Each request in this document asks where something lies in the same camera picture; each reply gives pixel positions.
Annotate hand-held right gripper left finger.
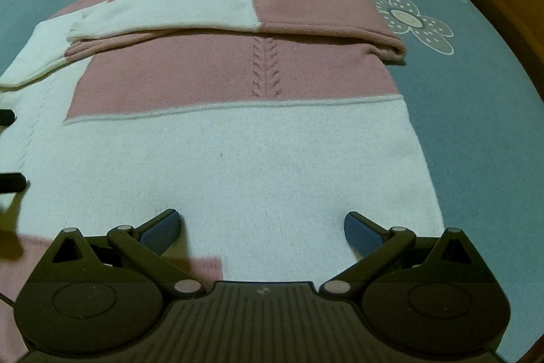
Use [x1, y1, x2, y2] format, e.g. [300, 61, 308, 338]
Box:
[36, 209, 213, 300]

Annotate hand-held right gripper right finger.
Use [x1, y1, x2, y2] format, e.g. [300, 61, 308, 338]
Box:
[317, 212, 489, 299]

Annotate pink and white sweater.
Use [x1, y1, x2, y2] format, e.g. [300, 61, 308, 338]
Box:
[0, 0, 445, 363]

